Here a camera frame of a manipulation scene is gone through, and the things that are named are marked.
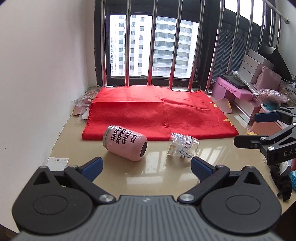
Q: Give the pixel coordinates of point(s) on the salmon pink storage box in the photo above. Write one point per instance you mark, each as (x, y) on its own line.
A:
(267, 128)

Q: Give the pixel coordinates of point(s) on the pink plastic bag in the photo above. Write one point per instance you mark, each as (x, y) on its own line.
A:
(269, 96)

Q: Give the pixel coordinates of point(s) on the white sticker sheet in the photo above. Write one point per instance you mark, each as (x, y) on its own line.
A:
(57, 164)

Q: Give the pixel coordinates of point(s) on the red flag cloth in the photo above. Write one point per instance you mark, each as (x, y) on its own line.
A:
(157, 112)

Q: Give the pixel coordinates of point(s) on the clear plastic toy packet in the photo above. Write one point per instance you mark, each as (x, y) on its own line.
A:
(183, 146)

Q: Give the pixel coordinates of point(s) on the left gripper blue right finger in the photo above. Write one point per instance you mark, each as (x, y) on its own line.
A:
(210, 177)

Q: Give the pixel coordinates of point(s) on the pink cup with black text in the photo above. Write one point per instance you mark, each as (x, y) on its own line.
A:
(125, 143)

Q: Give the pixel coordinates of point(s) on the pink fan shaped card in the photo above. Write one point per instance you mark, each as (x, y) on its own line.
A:
(224, 105)

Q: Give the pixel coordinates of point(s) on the plastic packets in corner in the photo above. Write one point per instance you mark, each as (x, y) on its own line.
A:
(83, 103)

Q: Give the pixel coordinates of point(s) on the steel window guard railing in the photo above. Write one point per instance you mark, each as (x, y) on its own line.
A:
(179, 43)

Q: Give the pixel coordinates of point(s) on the stacked white boxes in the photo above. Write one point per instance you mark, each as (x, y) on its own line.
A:
(251, 66)

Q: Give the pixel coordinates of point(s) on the black flat device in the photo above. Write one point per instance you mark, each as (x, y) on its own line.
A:
(234, 81)

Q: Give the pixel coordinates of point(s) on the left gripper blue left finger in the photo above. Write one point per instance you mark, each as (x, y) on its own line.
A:
(82, 177)

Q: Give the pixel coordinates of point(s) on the pink desk organizer shelf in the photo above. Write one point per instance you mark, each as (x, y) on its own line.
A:
(241, 97)

